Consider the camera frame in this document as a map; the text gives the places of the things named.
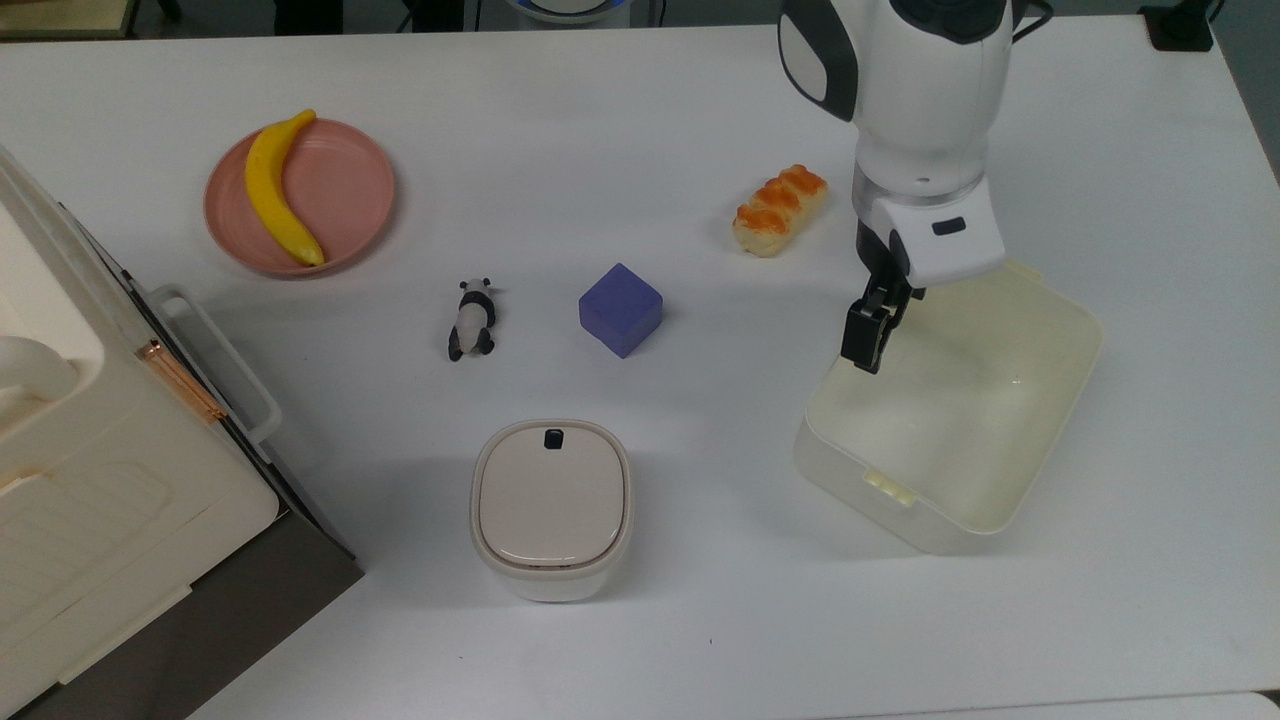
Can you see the pink round plate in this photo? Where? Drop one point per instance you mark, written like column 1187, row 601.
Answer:
column 340, row 195

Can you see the toy bread with orange glaze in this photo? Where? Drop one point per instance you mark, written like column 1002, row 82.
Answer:
column 780, row 208

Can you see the cream plastic box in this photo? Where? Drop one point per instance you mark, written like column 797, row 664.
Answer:
column 960, row 430

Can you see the cream lidded trash can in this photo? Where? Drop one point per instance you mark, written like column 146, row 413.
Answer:
column 552, row 510

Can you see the yellow toy banana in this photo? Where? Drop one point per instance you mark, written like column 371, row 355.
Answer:
column 268, row 195

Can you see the cream plastic cabinet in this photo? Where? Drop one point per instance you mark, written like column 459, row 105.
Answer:
column 110, row 500

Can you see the small panda figurine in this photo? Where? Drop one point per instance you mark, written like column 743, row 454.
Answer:
column 472, row 322

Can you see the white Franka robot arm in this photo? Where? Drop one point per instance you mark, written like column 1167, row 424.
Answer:
column 925, row 90

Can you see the black camera stand pole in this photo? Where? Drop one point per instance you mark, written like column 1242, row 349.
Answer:
column 1178, row 25

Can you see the purple foam cube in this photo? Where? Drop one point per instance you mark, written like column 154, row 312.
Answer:
column 620, row 312

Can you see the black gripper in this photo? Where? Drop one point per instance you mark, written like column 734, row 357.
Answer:
column 882, row 262

